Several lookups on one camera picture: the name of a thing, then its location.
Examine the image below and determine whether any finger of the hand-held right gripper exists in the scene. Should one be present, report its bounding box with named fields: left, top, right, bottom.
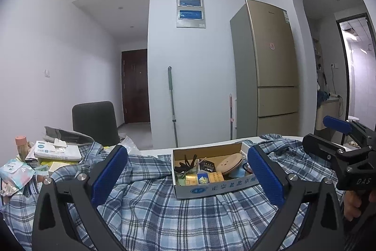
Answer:
left=302, top=133, right=366, bottom=169
left=322, top=115, right=376, bottom=151

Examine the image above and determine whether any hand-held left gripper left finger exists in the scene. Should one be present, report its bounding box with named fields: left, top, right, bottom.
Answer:
left=32, top=144, right=129, bottom=251

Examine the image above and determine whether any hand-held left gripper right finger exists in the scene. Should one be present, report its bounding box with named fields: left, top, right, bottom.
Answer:
left=247, top=143, right=345, bottom=251

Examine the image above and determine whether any yellow tissue packet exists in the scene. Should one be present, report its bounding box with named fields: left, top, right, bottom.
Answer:
left=209, top=171, right=225, bottom=183

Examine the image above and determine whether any black packet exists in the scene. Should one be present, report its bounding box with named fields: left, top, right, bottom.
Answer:
left=198, top=159, right=216, bottom=173

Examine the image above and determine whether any cardboard box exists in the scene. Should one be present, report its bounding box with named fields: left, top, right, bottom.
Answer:
left=171, top=142, right=259, bottom=200

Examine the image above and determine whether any black cable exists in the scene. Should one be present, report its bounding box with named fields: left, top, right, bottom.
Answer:
left=174, top=154, right=199, bottom=175

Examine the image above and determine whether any person's right hand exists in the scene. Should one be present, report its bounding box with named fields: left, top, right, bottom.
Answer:
left=343, top=191, right=362, bottom=222

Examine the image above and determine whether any white plastic bag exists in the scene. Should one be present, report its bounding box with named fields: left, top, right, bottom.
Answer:
left=119, top=135, right=141, bottom=156

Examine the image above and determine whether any black chair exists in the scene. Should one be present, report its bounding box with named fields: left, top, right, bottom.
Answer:
left=72, top=101, right=121, bottom=147

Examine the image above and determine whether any yellow box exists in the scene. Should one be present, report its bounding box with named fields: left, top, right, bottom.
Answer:
left=39, top=160, right=63, bottom=172

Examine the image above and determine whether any white tissue pack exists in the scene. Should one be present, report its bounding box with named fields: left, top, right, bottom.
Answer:
left=34, top=139, right=83, bottom=162

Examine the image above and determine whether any grey bag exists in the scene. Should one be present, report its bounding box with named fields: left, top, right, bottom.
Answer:
left=44, top=126, right=94, bottom=146

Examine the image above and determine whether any blue plaid shirt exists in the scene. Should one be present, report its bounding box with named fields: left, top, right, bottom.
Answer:
left=0, top=133, right=353, bottom=251

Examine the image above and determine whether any small white box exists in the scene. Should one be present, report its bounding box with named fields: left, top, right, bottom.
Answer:
left=25, top=148, right=40, bottom=163

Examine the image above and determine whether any tan fridge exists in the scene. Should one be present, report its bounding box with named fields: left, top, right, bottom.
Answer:
left=230, top=0, right=301, bottom=140

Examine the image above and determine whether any dark wooden door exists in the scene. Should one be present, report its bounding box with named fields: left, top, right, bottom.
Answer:
left=121, top=49, right=151, bottom=124

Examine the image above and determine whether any pink capped bottle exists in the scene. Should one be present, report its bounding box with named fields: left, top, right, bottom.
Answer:
left=15, top=135, right=30, bottom=157

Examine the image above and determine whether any wet wipes pack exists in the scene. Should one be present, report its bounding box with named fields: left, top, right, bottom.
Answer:
left=0, top=159, right=36, bottom=190

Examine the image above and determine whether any grey electrical panel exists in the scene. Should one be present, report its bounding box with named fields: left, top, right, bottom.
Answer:
left=176, top=0, right=207, bottom=28

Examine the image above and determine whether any dark door frame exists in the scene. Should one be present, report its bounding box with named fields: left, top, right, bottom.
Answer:
left=336, top=13, right=376, bottom=122

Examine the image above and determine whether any grey mop handle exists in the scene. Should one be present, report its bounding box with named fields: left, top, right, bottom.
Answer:
left=167, top=66, right=179, bottom=148

